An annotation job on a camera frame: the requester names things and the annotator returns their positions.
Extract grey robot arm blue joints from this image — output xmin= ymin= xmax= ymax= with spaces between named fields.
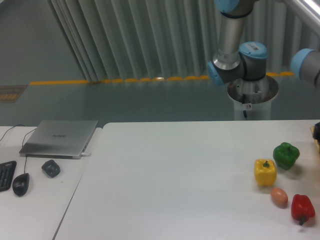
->
xmin=206 ymin=0 xmax=320 ymax=89

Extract red bell pepper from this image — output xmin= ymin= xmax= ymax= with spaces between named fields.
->
xmin=291 ymin=194 xmax=316 ymax=226

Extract brown egg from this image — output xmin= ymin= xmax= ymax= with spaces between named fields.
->
xmin=270 ymin=187 xmax=289 ymax=208

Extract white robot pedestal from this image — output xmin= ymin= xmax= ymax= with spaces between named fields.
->
xmin=227 ymin=75 xmax=279 ymax=121

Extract black keyboard cable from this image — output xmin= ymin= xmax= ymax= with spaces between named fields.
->
xmin=0 ymin=124 xmax=38 ymax=141

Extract silver laptop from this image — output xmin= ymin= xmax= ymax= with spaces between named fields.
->
xmin=19 ymin=120 xmax=98 ymax=159

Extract yellow bell pepper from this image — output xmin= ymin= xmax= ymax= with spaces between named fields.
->
xmin=254 ymin=159 xmax=277 ymax=187

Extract white usb plug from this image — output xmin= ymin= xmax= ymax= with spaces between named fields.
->
xmin=81 ymin=152 xmax=92 ymax=157

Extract black pedestal cable with tag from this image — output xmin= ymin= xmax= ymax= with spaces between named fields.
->
xmin=241 ymin=93 xmax=252 ymax=119

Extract green bell pepper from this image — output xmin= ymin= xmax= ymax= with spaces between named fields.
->
xmin=273 ymin=142 xmax=300 ymax=170

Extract black keyboard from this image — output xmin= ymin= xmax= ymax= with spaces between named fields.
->
xmin=0 ymin=160 xmax=17 ymax=192

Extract black computer mouse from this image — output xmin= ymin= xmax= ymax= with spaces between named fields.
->
xmin=12 ymin=173 xmax=30 ymax=197

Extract black mouse cable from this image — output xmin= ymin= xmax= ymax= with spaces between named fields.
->
xmin=21 ymin=129 xmax=38 ymax=174

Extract small black plastic holder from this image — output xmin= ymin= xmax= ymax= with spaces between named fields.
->
xmin=41 ymin=159 xmax=61 ymax=178

